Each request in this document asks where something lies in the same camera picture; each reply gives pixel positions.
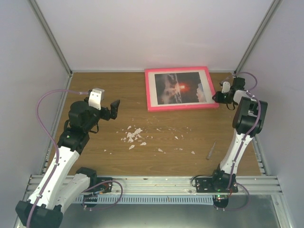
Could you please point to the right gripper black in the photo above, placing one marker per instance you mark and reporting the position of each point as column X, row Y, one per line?
column 217, row 99

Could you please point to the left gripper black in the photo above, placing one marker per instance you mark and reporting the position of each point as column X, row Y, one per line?
column 113, row 110

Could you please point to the pink picture frame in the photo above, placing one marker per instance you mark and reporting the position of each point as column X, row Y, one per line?
column 151, row 95

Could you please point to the small screwdriver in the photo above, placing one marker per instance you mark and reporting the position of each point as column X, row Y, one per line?
column 211, row 151

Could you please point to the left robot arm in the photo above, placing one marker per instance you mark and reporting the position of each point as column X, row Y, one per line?
column 47, row 204

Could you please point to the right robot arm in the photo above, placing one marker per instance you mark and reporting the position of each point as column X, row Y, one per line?
column 247, row 123

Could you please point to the sunset photo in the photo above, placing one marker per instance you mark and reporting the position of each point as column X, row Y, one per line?
column 179, row 88

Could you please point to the white debris pile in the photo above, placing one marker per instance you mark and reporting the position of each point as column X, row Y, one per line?
column 133, row 137

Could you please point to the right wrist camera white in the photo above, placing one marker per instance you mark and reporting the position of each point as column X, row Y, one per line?
column 225, row 85

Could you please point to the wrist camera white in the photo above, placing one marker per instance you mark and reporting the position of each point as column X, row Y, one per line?
column 225, row 85
column 95, row 98

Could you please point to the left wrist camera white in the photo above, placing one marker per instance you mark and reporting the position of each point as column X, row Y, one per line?
column 95, row 98

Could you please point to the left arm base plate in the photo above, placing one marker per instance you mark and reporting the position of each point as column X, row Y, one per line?
column 102, row 185

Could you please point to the aluminium front rail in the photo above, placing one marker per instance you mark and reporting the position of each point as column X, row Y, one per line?
column 180, row 185

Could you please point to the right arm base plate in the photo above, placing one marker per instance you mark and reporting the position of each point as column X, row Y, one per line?
column 208, row 184

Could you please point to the grey slotted cable duct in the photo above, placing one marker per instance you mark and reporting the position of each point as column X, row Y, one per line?
column 152, row 199

